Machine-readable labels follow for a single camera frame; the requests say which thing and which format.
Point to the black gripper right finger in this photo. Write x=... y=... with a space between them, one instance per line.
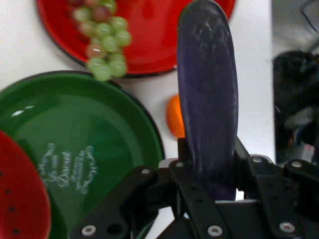
x=269 y=189

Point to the red enamel plate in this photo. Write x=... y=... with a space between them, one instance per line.
x=152 y=37

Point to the red toy watermelon slice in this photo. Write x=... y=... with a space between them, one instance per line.
x=22 y=189

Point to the green enamel plate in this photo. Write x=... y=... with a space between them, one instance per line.
x=99 y=119

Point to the purple toy eggplant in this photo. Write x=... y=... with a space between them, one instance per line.
x=207 y=99

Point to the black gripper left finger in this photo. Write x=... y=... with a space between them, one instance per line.
x=192 y=199

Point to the orange toy tangerine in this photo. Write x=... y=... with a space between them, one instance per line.
x=174 y=117

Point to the green and red grape bunch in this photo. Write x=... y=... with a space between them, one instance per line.
x=109 y=42

